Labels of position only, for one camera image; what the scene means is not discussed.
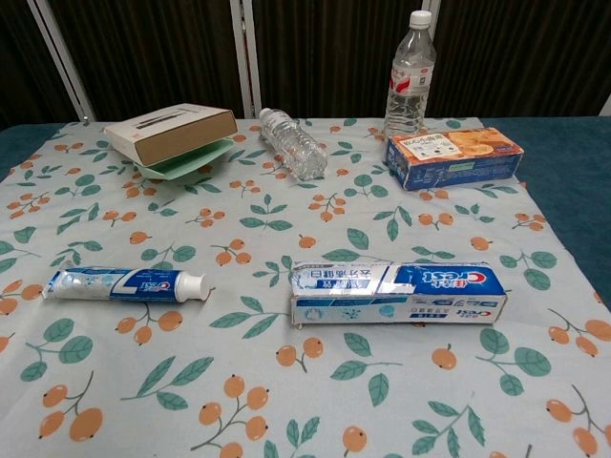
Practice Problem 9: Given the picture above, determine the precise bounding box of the blue white toothpaste box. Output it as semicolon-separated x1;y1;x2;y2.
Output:
289;260;508;331

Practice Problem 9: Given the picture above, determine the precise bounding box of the teal table cover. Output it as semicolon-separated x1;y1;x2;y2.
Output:
0;114;611;306

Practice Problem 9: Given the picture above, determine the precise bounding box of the tall red-label water bottle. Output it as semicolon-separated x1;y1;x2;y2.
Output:
384;9;437;139

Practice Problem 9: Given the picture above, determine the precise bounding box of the white cable product box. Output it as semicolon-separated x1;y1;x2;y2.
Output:
103;102;239;163

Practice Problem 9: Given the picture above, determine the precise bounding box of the orange blue biscuit box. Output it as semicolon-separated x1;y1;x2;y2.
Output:
385;127;525;191

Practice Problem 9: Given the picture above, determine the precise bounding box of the floral fruit print tablecloth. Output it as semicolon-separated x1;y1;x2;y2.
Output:
0;116;611;458

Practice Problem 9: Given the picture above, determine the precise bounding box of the white partition frame post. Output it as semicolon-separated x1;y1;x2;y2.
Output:
419;0;443;32
31;0;96;123
228;0;263;119

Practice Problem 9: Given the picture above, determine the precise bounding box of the small clear water bottle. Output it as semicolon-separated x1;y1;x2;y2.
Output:
258;107;328;181

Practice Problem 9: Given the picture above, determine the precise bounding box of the light green paper envelope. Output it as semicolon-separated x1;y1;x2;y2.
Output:
133;136;236;182

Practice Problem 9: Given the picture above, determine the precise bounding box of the blue white toothpaste tube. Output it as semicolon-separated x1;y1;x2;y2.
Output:
41;266;211;304

